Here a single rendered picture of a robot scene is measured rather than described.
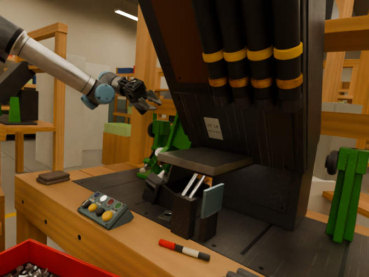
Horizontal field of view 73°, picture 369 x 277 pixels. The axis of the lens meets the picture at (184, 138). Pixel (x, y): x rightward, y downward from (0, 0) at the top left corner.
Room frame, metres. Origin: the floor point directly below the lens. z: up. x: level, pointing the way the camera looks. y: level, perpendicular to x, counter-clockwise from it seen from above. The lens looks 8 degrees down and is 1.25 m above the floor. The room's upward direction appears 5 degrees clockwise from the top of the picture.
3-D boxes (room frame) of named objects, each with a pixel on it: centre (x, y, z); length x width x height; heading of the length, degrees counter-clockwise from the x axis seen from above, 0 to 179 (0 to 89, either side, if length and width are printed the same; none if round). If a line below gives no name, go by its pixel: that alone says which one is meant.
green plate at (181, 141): (0.82, -0.02, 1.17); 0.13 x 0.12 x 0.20; 53
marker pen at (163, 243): (0.55, -0.02, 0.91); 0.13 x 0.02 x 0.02; 67
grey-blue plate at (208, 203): (0.64, -0.09, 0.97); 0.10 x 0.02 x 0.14; 143
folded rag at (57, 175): (0.97, 0.51, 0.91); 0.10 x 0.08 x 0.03; 147
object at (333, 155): (0.73, -0.45, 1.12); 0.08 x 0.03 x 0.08; 143
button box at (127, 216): (0.70, 0.22, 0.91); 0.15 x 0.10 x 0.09; 53
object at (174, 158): (0.70, -0.12, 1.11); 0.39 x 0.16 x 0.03; 143
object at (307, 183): (0.87, -0.29, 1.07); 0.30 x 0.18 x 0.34; 53
